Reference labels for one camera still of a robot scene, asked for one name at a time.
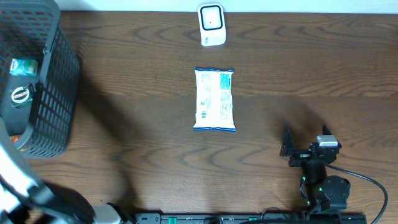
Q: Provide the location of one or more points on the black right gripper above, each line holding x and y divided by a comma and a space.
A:
288, 149

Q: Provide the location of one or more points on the white barcode scanner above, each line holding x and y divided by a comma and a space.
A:
212, 24

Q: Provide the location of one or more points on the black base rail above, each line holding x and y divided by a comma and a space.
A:
287, 218

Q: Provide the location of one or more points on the green Kleenex tissue pack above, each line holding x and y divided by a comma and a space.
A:
24, 67

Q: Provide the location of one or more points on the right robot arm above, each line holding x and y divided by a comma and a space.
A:
324, 193

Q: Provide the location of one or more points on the dark grey plastic basket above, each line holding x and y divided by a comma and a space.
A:
31, 30

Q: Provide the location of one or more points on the white blue snack bag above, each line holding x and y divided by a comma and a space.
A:
214, 103

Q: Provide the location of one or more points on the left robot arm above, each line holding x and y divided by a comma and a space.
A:
22, 189

